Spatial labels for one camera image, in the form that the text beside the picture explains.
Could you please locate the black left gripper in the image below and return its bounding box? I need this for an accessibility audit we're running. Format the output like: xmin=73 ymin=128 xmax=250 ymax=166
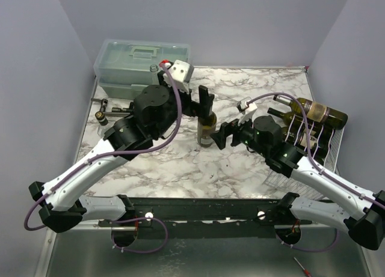
xmin=153 ymin=71 xmax=214 ymax=138

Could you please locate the green wine bottle silver neck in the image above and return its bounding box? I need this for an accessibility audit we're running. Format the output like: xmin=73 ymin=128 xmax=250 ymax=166
xmin=197 ymin=111 xmax=217 ymax=148

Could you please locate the tall clear glass bottle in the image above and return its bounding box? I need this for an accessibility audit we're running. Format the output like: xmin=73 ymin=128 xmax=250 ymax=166
xmin=149 ymin=64 xmax=159 ymax=85

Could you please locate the green wine bottle tan label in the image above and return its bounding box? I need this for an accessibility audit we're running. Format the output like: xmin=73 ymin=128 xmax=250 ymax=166
xmin=310 ymin=148 xmax=327 ymax=166

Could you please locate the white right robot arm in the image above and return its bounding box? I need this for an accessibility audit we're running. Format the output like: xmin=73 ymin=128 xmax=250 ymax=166
xmin=211 ymin=116 xmax=384 ymax=251

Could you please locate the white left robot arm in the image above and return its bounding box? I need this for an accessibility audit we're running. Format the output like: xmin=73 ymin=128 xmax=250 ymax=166
xmin=29 ymin=85 xmax=214 ymax=233

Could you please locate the wine bottle on rack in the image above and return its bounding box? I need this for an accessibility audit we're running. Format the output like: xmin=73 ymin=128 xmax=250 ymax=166
xmin=273 ymin=95 xmax=348 ymax=130
xmin=267 ymin=108 xmax=303 ymax=127

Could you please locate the clear flat liquor bottle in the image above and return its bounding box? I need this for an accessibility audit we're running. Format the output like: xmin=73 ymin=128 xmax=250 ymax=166
xmin=94 ymin=111 xmax=109 ymax=136

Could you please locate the top wine bottle on rack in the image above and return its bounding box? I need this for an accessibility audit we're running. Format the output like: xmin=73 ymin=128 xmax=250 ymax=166
xmin=273 ymin=95 xmax=348 ymax=130

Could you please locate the black metal pipe fitting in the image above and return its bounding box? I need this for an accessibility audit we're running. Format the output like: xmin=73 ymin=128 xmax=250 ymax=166
xmin=91 ymin=98 xmax=134 ymax=117

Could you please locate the translucent green storage box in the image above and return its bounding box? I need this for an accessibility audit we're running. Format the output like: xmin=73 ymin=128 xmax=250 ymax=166
xmin=94 ymin=39 xmax=191 ymax=100

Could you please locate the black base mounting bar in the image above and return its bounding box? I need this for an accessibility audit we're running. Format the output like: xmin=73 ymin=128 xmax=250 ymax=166
xmin=99 ymin=196 xmax=298 ymax=239

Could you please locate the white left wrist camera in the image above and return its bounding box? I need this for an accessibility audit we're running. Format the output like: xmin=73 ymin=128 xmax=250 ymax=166
xmin=160 ymin=59 xmax=194 ymax=94

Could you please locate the white wire wine rack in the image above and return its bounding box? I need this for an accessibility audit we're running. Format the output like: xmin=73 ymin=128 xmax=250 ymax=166
xmin=264 ymin=113 xmax=344 ymax=200

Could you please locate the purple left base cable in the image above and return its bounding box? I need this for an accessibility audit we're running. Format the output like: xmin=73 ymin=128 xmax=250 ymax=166
xmin=112 ymin=216 xmax=169 ymax=254

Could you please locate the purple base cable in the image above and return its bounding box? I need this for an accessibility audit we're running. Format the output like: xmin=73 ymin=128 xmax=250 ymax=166
xmin=275 ymin=228 xmax=340 ymax=253
xmin=112 ymin=216 xmax=169 ymax=254

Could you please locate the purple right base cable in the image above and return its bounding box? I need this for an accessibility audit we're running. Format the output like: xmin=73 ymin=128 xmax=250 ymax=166
xmin=275 ymin=228 xmax=340 ymax=253

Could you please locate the red handled screwdriver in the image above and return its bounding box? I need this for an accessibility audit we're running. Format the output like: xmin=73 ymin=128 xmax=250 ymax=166
xmin=294 ymin=257 xmax=312 ymax=277

